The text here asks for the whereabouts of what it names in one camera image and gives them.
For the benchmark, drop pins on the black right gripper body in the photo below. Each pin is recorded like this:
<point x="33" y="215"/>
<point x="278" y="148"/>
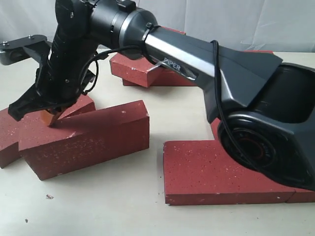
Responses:
<point x="61" y="79"/>

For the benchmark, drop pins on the red brick with white chip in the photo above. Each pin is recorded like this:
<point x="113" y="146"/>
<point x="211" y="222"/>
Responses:
<point x="84" y="140"/>

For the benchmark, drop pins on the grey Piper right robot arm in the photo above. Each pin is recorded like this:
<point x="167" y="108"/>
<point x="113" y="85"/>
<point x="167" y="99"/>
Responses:
<point x="266" y="107"/>

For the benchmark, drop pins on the red brick middle row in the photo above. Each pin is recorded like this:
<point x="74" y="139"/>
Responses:
<point x="214" y="127"/>

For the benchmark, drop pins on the white backdrop cloth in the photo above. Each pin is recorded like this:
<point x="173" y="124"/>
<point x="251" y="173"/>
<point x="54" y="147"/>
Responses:
<point x="278" y="25"/>

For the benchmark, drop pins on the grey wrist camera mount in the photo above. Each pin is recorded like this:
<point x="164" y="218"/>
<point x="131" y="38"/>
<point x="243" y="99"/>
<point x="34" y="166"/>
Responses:
<point x="35" y="46"/>

